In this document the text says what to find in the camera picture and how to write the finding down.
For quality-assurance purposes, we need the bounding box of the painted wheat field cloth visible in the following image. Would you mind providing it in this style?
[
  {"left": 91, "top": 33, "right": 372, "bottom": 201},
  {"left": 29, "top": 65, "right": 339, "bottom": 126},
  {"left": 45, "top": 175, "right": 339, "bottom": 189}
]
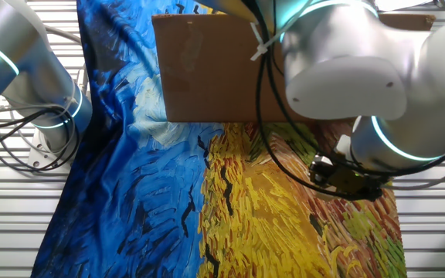
[{"left": 31, "top": 0, "right": 409, "bottom": 278}]

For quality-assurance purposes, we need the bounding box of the black base cable bundle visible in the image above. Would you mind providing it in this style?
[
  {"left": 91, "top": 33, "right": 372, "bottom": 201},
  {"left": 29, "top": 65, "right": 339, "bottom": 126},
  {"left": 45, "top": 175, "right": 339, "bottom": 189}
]
[{"left": 0, "top": 107, "right": 82, "bottom": 173}]

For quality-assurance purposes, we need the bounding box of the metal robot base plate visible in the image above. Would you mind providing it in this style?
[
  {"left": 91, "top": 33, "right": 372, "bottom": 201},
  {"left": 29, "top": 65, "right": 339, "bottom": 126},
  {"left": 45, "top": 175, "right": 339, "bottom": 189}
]
[{"left": 26, "top": 126, "right": 73, "bottom": 171}]

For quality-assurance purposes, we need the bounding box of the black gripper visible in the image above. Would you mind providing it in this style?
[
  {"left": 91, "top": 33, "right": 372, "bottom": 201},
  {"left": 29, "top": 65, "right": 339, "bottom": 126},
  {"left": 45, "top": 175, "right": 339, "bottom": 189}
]
[{"left": 308, "top": 154, "right": 386, "bottom": 202}]

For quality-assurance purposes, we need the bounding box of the white zip tie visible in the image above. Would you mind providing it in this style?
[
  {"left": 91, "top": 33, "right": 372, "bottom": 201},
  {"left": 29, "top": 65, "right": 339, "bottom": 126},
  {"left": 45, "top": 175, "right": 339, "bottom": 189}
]
[{"left": 249, "top": 22, "right": 282, "bottom": 63}]

